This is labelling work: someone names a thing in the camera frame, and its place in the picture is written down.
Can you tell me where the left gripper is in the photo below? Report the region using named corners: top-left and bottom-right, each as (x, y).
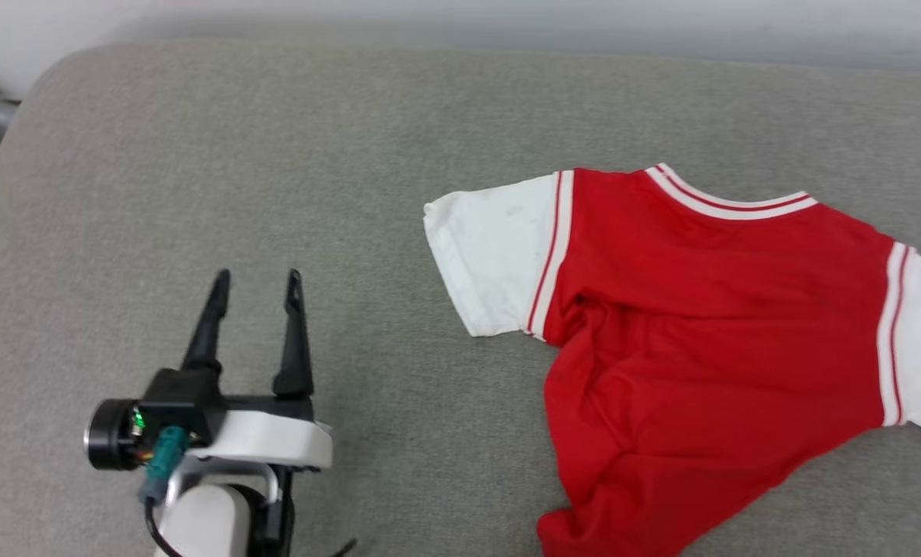
top-left (84, 268), bottom-right (334, 471)

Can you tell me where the red and white shirt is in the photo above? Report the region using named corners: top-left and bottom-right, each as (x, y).
top-left (423, 162), bottom-right (921, 557)

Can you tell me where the teal cable connector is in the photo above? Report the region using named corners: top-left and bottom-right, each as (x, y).
top-left (139, 425), bottom-right (192, 505)

